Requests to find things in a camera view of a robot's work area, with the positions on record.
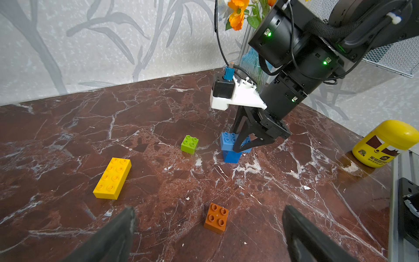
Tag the yellow long lego brick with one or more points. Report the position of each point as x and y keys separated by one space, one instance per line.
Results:
x=113 y=179

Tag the blue glass vase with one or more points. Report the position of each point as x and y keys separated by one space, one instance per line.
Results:
x=250 y=62

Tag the yellow bottle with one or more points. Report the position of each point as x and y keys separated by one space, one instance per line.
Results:
x=387 y=141

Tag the aluminium front rail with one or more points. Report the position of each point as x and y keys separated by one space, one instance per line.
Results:
x=403 y=239

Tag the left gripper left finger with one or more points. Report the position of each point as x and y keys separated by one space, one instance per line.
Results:
x=112 y=243

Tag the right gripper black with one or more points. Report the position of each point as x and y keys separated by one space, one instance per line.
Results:
x=255 y=127

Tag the green small lego brick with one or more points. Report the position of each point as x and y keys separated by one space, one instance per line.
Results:
x=189 y=144

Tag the light blue long lego brick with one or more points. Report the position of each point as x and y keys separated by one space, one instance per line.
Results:
x=227 y=141

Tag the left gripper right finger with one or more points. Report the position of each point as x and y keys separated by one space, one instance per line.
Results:
x=307 y=243

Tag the orange small lego brick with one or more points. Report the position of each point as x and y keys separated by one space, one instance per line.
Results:
x=216 y=219

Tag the dark blue small lego brick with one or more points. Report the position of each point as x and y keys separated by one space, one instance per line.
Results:
x=231 y=157

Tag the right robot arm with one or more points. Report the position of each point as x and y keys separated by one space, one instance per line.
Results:
x=306 y=52

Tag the orange yellow flower bouquet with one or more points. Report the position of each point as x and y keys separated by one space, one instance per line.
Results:
x=234 y=13

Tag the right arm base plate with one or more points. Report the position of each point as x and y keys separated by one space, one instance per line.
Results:
x=408 y=211

